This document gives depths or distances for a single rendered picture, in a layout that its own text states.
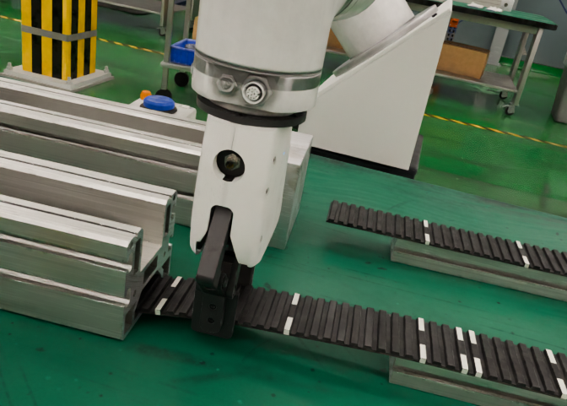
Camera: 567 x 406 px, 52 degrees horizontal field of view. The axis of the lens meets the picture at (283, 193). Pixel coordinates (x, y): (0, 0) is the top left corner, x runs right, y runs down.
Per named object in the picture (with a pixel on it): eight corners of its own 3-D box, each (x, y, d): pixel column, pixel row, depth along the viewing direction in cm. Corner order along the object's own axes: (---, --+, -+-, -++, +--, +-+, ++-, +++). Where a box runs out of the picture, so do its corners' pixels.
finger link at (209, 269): (213, 255, 34) (213, 305, 38) (247, 167, 39) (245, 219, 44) (193, 251, 34) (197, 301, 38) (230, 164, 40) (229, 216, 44)
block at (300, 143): (301, 203, 71) (315, 129, 67) (283, 250, 59) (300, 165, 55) (230, 186, 71) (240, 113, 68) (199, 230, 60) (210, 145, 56)
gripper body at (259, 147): (297, 120, 34) (267, 281, 38) (318, 84, 43) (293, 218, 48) (175, 94, 35) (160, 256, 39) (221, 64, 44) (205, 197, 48)
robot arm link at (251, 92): (312, 85, 33) (303, 134, 35) (328, 59, 41) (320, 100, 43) (173, 56, 34) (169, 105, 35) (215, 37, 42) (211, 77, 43)
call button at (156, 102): (178, 112, 77) (179, 98, 76) (167, 120, 73) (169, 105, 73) (149, 106, 77) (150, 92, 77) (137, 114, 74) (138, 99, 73)
